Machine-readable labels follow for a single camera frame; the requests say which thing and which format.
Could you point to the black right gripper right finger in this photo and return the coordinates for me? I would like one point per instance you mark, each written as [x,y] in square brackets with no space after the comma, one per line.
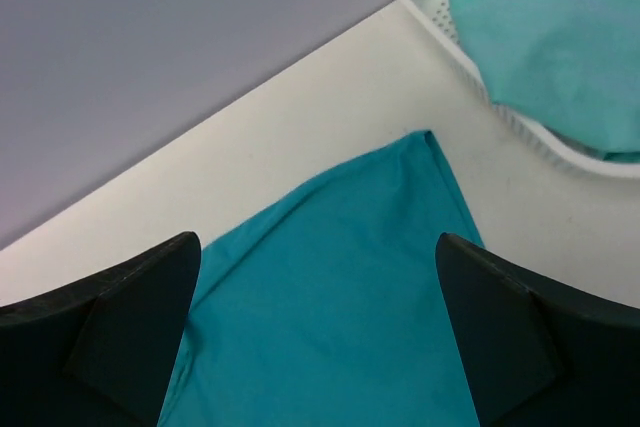
[535,351]

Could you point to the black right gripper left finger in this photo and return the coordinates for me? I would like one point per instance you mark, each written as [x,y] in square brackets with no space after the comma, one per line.
[99,351]

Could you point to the teal t shirt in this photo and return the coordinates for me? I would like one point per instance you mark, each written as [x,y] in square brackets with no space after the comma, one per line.
[325,308]

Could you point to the light green t shirt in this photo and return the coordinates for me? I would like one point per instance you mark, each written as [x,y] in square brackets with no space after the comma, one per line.
[570,65]

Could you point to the white plastic basket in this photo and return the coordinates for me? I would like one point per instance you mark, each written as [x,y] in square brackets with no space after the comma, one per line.
[435,17]

